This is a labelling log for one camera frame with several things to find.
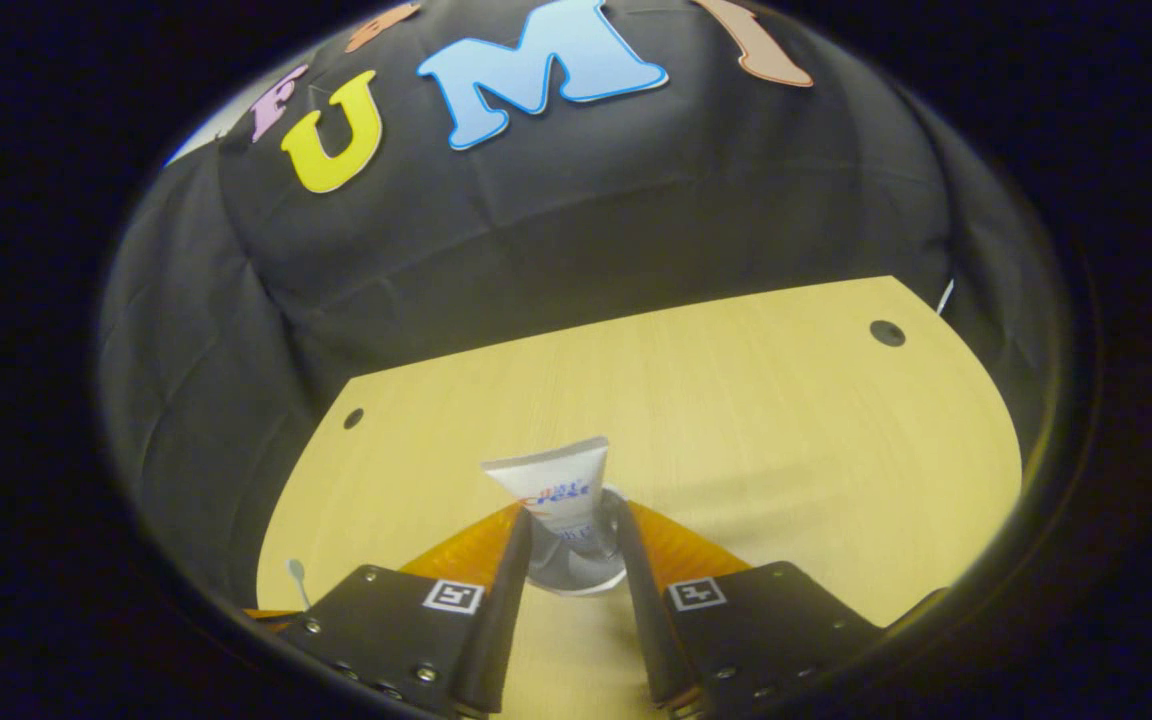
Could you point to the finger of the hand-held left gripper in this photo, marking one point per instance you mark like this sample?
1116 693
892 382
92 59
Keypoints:
271 613

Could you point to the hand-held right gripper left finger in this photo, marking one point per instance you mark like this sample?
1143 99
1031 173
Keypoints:
506 620

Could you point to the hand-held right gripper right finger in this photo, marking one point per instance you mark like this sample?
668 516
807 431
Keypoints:
646 620

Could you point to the pale green toothbrush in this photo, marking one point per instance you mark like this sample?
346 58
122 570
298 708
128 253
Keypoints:
297 578

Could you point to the white toothpaste tube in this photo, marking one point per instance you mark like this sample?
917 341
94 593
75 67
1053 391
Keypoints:
556 480

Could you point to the wooden desktop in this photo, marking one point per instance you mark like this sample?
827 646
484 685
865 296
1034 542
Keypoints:
786 430

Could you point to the black backdrop cloth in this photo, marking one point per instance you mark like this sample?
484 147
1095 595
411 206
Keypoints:
586 220

